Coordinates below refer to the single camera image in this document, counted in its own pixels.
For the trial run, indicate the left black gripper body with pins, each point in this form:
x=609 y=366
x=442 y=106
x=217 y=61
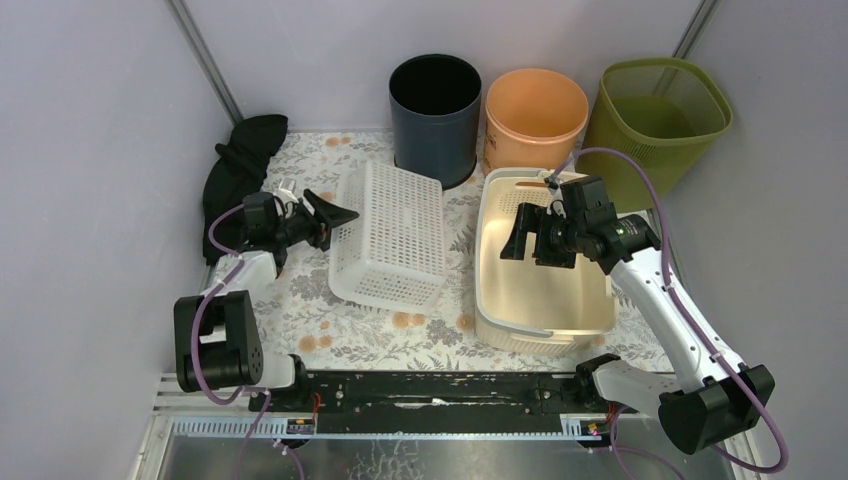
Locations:
x=317 y=225

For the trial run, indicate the green mesh waste bin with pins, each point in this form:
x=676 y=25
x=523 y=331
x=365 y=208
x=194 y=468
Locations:
x=651 y=121

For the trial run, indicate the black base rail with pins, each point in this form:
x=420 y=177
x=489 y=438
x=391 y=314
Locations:
x=450 y=405

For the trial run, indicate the cream perforated large basket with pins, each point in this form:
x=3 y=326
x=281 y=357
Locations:
x=521 y=306

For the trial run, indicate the black cloth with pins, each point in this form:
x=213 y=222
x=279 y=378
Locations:
x=240 y=170

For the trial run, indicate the floral patterned table mat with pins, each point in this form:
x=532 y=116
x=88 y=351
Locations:
x=298 y=314

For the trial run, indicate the dark blue round bin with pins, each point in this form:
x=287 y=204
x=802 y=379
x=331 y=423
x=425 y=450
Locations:
x=435 y=102

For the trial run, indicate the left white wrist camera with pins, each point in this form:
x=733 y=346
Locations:
x=285 y=190

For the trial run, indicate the white slotted basket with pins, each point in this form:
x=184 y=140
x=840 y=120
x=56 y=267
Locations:
x=393 y=256

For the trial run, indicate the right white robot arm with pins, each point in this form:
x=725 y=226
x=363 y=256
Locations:
x=717 y=395

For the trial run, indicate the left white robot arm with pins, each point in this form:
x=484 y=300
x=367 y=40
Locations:
x=217 y=342

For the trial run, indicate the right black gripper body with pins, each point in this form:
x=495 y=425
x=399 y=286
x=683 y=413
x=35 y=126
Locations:
x=556 y=241

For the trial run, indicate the orange round bin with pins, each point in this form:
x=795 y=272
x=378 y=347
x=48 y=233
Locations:
x=533 y=119

